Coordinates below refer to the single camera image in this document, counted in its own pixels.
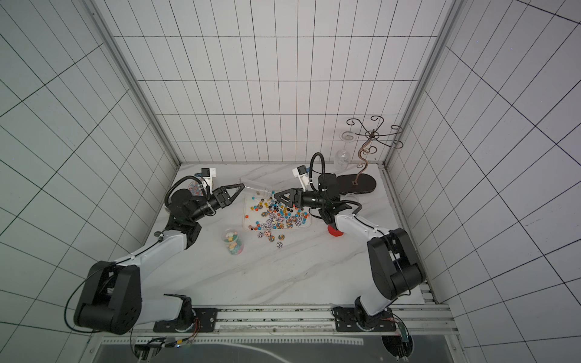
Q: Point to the copper wine glass rack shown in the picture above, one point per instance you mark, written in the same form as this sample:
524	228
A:
363	183

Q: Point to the jar of small dark candies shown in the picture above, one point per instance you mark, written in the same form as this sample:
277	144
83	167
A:
257	187

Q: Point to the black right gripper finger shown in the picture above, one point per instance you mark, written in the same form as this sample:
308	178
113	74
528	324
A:
289	195
291	204

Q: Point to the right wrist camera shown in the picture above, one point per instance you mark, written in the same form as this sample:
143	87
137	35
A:
302	173

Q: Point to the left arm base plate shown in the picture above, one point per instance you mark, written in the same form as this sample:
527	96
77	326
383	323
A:
201	320

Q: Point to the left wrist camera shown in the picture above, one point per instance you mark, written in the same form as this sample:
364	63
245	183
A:
206	176

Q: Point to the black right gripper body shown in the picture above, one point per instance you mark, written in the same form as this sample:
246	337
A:
299	197

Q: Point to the colourful patterned bowl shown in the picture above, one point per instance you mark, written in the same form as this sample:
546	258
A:
199	187

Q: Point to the red jar lid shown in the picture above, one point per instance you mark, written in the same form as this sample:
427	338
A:
334	232

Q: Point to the jar of pastel candies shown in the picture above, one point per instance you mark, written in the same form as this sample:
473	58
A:
232	240

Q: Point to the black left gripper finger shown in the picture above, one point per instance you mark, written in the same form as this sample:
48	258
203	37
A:
231	198
236	188

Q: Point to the clear lollipop jar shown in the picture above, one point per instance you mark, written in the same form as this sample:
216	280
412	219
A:
351	197

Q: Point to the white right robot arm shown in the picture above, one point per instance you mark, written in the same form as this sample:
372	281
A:
395	266

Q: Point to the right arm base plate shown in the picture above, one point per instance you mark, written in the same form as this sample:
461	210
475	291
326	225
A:
356	320

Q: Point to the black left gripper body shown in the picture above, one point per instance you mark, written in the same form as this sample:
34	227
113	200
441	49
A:
214	201

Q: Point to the pile of colourful lollipops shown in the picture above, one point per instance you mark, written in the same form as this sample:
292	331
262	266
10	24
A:
277	211

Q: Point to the pile of swirl candies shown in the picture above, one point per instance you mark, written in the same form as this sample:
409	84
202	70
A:
274	225

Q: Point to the clear hanging wine glass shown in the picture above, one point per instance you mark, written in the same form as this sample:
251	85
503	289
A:
343	157

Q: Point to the aluminium mounting rail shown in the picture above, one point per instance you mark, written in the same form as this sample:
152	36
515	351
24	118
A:
303	320

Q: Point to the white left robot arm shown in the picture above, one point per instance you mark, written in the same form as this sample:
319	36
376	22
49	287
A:
111	296

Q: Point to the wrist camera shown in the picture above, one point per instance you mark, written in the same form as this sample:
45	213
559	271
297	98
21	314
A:
302	173
206	176

